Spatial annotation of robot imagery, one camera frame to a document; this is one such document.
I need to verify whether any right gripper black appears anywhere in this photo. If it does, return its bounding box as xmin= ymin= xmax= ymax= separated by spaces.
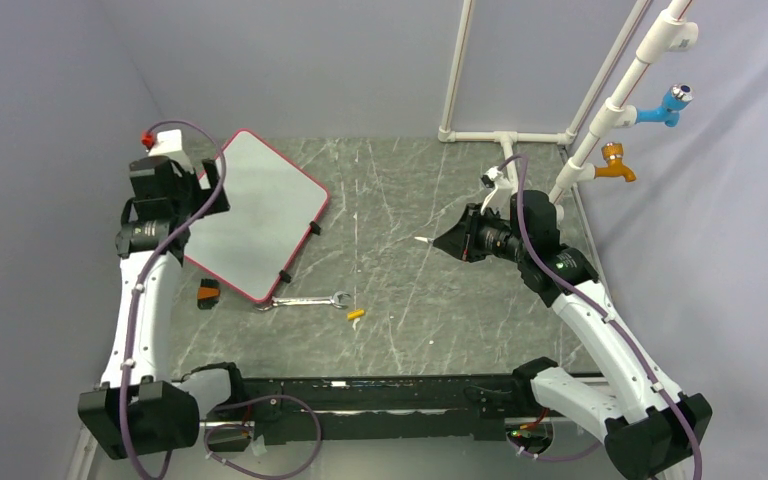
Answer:
xmin=434 ymin=202 xmax=530 ymax=264

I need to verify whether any whiteboard with red rim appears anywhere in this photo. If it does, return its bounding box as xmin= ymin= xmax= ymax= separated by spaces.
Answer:
xmin=185 ymin=129 xmax=330 ymax=303

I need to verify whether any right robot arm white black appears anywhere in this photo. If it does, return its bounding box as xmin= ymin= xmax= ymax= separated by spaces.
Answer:
xmin=430 ymin=190 xmax=712 ymax=479

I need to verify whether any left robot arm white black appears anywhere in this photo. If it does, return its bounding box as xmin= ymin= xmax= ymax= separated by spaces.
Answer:
xmin=77 ymin=155 xmax=248 ymax=460

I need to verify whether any black orange eraser block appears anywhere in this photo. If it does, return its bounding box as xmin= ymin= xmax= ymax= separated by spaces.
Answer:
xmin=197 ymin=278 xmax=221 ymax=310

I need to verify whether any silver combination wrench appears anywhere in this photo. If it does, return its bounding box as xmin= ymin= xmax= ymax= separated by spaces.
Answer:
xmin=253 ymin=291 xmax=352 ymax=311

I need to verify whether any orange tap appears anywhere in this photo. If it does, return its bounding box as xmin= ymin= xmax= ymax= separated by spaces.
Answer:
xmin=594 ymin=142 xmax=637 ymax=183

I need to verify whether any blue tap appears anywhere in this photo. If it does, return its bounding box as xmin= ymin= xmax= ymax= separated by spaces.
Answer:
xmin=635 ymin=84 xmax=694 ymax=128

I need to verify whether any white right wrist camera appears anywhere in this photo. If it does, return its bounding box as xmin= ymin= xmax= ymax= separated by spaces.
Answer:
xmin=480 ymin=167 xmax=514 ymax=215

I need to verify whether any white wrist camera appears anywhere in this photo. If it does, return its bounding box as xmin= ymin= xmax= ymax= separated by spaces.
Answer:
xmin=480 ymin=167 xmax=514 ymax=215
xmin=141 ymin=129 xmax=195 ymax=173

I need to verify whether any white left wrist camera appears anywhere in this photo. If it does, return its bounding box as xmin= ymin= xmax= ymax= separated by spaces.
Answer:
xmin=141 ymin=129 xmax=195 ymax=173

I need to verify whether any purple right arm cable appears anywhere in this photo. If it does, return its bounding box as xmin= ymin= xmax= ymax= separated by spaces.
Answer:
xmin=497 ymin=154 xmax=705 ymax=480

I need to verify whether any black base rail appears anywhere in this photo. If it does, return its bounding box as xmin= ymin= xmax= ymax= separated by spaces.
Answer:
xmin=203 ymin=374 xmax=558 ymax=446

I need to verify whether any white pvc pipe frame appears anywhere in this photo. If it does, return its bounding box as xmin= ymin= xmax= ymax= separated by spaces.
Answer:
xmin=437 ymin=0 xmax=699 ymax=204

